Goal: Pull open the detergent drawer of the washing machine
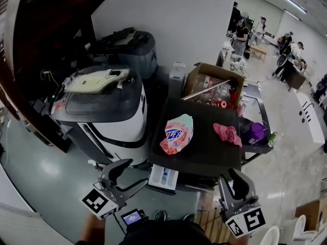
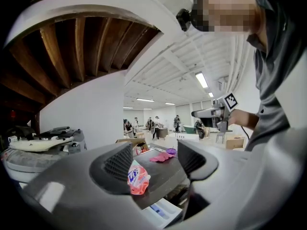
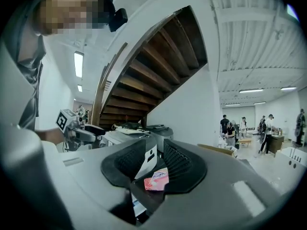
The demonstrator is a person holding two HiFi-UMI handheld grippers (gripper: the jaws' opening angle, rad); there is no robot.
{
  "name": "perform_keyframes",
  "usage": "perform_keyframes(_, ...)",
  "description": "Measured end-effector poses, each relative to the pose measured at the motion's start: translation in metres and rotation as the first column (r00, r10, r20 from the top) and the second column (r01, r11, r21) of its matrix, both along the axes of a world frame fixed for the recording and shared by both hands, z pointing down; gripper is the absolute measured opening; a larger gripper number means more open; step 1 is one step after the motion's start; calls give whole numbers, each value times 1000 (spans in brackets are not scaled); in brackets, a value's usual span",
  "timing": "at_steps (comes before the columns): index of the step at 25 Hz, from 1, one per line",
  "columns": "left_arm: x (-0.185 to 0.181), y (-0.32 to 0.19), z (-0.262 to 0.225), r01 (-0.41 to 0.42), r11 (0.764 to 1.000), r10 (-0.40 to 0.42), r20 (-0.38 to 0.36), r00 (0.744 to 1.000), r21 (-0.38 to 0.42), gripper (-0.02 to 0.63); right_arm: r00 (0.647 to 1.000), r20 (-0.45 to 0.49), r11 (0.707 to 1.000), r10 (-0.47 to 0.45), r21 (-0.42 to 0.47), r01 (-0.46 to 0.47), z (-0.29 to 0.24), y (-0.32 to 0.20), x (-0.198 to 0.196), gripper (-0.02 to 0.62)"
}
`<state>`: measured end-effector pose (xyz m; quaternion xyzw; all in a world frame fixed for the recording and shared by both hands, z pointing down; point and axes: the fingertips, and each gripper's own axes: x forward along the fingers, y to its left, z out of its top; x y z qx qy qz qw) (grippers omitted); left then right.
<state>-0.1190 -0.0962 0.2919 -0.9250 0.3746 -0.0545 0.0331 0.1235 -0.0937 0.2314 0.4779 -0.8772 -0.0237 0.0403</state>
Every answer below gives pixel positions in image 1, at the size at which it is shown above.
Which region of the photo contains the white detergent drawer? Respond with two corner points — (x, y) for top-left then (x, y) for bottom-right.
(148, 164), (179, 191)

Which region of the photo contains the yellow wire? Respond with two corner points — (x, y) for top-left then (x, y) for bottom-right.
(40, 69), (59, 86)

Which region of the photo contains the green can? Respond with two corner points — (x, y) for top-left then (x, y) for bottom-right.
(267, 131), (278, 148)

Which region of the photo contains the black plastic frame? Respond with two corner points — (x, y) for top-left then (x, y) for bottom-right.
(101, 27), (150, 47)

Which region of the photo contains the brown cardboard box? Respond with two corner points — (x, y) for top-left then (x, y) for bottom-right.
(295, 199), (327, 232)

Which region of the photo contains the dark wooden cabinet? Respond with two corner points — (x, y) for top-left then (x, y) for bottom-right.
(5, 0), (123, 154)

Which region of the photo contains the small light wooden table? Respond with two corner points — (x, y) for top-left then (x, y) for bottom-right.
(249, 44), (269, 61)

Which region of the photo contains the ceiling light strip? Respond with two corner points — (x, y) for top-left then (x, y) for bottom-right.
(270, 0), (307, 14)
(283, 8), (302, 21)

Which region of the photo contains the black bag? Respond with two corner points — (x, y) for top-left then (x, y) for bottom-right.
(239, 116), (253, 135)

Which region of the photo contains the metal pole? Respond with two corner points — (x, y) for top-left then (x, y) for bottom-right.
(181, 79), (230, 101)

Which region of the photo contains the pink cloth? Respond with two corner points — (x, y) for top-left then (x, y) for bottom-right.
(213, 122), (243, 148)

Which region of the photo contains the black glass-top table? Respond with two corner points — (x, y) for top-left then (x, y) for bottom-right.
(240, 83), (274, 165)

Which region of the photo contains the white cluttered cabinet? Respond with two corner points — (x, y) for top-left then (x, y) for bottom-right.
(216, 42), (247, 76)

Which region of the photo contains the white standing appliance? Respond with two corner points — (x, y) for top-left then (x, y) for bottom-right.
(168, 61), (187, 99)

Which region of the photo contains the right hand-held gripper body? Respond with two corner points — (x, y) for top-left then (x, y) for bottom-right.
(220, 194), (266, 239)

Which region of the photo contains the pink detergent bag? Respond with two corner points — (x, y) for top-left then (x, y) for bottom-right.
(160, 113), (194, 155)

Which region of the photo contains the person's black clothing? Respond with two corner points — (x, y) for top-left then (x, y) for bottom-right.
(125, 219), (213, 245)

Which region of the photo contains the white and black washing machine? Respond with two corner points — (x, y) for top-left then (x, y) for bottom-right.
(51, 65), (149, 165)

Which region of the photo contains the cardboard box with items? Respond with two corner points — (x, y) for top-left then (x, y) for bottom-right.
(181, 62), (245, 111)

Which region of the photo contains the dark brown desk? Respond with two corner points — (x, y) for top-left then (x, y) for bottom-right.
(285, 60), (307, 91)

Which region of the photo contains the person's left forearm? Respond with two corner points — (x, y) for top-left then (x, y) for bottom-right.
(79, 212), (107, 245)

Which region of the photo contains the black device with screen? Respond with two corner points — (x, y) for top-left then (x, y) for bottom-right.
(120, 208), (149, 227)

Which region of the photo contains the black front-load washing machine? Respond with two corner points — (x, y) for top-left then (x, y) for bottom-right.
(148, 97), (243, 188)

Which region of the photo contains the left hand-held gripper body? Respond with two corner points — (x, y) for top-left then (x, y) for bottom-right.
(82, 176), (127, 221)

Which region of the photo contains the white toilet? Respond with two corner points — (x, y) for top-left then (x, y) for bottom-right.
(286, 214), (322, 242)
(258, 225), (282, 245)

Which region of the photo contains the cream plastic panel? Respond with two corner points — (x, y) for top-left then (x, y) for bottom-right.
(63, 68), (131, 94)

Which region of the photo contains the grey washing machine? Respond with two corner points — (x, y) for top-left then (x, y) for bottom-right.
(94, 28), (158, 80)

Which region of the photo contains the purple bucket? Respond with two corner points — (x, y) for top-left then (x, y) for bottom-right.
(246, 122), (268, 145)

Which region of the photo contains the black faucet set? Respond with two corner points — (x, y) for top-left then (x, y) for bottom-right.
(298, 102), (315, 124)

